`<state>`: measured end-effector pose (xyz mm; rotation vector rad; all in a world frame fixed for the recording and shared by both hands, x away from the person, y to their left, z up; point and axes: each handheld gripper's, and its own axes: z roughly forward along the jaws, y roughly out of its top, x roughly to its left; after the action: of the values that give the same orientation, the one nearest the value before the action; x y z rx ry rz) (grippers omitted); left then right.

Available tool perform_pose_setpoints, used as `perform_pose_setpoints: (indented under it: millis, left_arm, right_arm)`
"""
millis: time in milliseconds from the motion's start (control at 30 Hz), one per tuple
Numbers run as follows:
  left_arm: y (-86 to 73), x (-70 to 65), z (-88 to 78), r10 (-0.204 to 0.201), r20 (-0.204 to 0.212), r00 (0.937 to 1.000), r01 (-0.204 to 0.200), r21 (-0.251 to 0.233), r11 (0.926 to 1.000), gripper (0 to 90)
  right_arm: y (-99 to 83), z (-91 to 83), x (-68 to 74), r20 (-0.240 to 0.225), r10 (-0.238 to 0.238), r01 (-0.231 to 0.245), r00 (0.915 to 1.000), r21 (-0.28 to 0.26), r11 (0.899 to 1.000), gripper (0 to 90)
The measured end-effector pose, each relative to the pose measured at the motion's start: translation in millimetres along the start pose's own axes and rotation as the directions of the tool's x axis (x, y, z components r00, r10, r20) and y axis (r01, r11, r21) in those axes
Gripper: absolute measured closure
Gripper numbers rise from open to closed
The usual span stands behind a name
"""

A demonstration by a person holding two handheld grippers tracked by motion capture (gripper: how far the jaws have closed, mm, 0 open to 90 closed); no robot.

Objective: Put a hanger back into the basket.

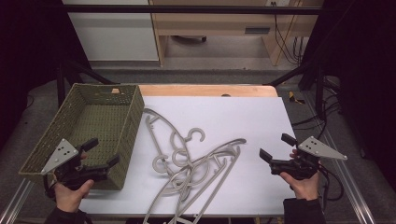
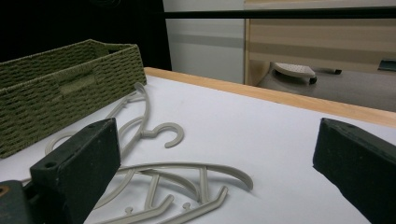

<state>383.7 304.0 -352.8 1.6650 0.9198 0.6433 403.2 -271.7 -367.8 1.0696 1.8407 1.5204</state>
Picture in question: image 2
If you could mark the green woven basket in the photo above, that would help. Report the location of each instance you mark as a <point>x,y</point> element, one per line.
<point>37,102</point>

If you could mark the white cabinet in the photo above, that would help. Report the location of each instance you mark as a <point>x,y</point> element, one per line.
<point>205,62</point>

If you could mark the white table mat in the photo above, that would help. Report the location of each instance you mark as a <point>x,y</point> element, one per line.
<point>249,140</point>

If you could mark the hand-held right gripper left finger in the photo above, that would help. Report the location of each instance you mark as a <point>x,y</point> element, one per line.
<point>81,161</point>

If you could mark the grey chair base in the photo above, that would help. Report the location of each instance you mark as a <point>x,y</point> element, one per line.
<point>292,70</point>

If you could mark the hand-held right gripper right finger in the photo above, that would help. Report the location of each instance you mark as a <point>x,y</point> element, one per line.
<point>358,161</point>

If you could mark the light wooden desk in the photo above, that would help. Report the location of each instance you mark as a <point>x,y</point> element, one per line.
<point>311,37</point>

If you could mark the beige plastic clothes hanger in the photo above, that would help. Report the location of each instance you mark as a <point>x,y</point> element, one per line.
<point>218,168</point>
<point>179,132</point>

